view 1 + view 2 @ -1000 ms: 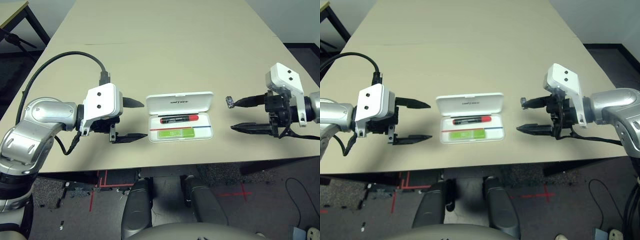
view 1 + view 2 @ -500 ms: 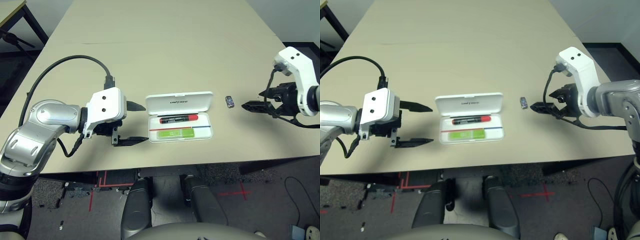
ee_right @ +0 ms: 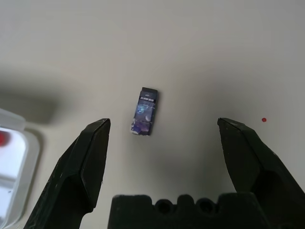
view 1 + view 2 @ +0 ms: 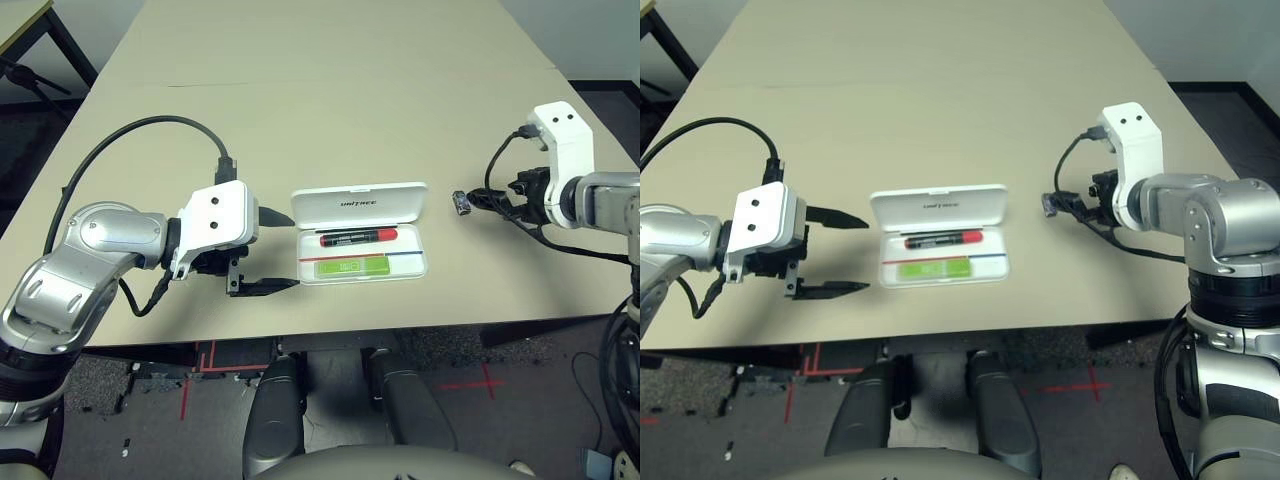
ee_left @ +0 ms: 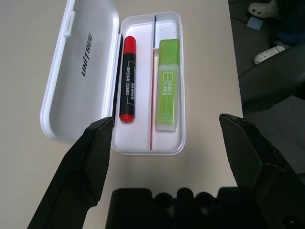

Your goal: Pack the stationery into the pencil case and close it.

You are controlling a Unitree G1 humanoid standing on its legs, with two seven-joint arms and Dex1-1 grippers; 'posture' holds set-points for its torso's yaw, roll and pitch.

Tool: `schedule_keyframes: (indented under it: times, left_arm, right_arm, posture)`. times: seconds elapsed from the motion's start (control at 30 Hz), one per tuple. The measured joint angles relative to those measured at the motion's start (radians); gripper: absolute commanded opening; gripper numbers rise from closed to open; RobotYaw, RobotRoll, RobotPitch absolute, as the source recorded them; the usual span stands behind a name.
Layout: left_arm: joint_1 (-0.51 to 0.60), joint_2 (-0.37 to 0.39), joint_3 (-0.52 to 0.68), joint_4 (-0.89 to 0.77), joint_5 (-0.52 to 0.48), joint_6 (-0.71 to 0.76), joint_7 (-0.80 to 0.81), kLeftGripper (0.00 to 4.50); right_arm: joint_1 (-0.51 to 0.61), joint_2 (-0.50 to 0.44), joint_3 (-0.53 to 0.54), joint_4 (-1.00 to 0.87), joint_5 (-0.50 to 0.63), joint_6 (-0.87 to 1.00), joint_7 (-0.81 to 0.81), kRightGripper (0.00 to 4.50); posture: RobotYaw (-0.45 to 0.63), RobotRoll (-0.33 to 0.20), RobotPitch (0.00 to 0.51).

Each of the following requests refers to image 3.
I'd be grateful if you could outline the black marker with red cap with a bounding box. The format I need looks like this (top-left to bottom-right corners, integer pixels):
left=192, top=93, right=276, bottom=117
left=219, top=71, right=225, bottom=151
left=0, top=132, right=10, bottom=147

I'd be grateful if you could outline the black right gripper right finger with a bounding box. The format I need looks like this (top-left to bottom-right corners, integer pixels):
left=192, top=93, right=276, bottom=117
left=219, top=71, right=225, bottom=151
left=217, top=117, right=305, bottom=229

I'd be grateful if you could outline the white plastic pencil case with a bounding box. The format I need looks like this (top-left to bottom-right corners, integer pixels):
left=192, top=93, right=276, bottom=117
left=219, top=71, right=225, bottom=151
left=0, top=108, right=41, bottom=227

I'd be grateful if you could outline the small dark blue eraser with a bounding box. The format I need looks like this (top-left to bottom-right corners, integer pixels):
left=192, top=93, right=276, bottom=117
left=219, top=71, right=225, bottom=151
left=130, top=87, right=160, bottom=136

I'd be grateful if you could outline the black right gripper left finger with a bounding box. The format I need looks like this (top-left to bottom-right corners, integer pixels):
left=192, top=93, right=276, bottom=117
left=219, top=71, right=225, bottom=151
left=23, top=118, right=112, bottom=229

